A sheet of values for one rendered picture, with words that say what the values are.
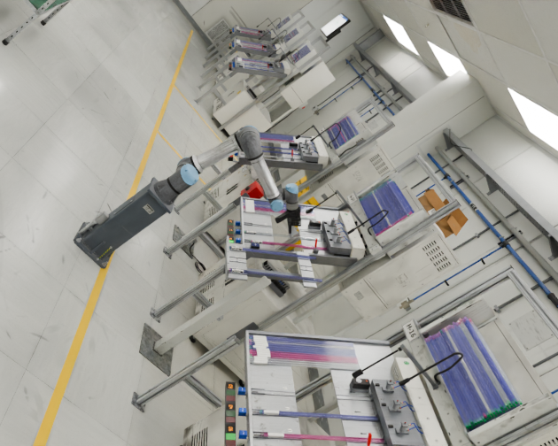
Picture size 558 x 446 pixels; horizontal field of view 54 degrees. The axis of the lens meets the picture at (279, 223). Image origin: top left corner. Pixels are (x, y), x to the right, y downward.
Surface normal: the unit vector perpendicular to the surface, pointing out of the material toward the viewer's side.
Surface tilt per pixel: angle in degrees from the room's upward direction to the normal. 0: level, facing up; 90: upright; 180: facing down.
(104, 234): 90
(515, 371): 90
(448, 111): 90
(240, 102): 90
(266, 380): 45
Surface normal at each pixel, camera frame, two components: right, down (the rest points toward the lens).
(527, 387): -0.59, -0.68
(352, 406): 0.16, -0.87
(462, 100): 0.07, 0.48
